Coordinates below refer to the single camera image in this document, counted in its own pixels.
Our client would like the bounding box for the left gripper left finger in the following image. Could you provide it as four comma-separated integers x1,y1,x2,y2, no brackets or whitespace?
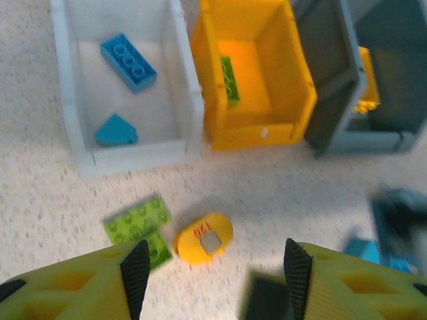
0,239,151,320

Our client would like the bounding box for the blue sloped lego piece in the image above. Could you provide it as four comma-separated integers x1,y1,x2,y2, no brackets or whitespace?
94,112,139,147

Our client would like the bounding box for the orange oval lego piece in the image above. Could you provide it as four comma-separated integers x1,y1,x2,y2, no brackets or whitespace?
172,213,234,267

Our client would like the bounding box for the yellow plastic bin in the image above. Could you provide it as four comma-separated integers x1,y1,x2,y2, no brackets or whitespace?
190,0,318,153

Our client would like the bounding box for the green lego brick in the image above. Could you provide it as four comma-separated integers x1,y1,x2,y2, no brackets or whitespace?
219,55,242,108

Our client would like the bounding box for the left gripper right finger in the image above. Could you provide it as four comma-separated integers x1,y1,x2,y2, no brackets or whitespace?
283,238,427,320

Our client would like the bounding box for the white plastic bin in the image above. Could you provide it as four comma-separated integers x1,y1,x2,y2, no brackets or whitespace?
49,0,205,179

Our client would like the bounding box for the green lego plate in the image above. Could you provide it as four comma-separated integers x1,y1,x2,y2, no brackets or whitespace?
102,195,173,246

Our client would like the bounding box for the yellow lego window frame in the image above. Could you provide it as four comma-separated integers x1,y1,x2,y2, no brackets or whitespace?
353,46,382,116

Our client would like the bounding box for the grey plastic bin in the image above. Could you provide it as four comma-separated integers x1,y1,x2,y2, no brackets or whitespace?
290,0,427,157

